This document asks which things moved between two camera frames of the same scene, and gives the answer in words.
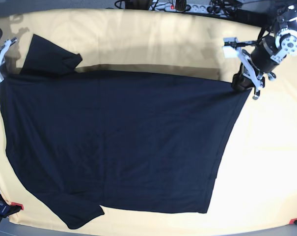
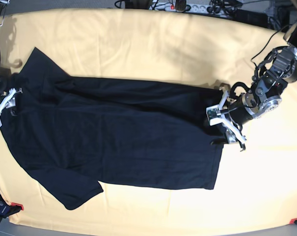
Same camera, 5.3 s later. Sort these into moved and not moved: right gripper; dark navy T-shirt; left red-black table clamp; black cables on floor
Moved: dark navy T-shirt; right gripper
Not moved: black cables on floor; left red-black table clamp
